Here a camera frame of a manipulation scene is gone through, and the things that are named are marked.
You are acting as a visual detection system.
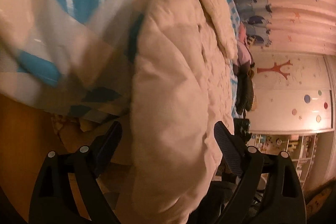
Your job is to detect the white quilted padded coat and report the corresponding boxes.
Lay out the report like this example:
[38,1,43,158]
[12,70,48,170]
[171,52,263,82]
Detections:
[116,0,237,223]

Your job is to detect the pink clothes pile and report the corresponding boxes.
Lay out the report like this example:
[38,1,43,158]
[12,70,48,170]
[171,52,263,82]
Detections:
[233,22,255,71]

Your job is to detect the white wardrobe with stickers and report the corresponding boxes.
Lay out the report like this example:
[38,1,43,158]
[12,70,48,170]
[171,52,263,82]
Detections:
[247,51,335,134]

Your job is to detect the dark jacket at bed edge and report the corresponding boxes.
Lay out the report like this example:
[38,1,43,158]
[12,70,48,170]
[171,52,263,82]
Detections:
[233,63,255,115]

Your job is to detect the blue white checkered plastic sheet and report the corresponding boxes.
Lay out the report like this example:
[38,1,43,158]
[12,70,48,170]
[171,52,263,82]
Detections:
[0,0,242,125]

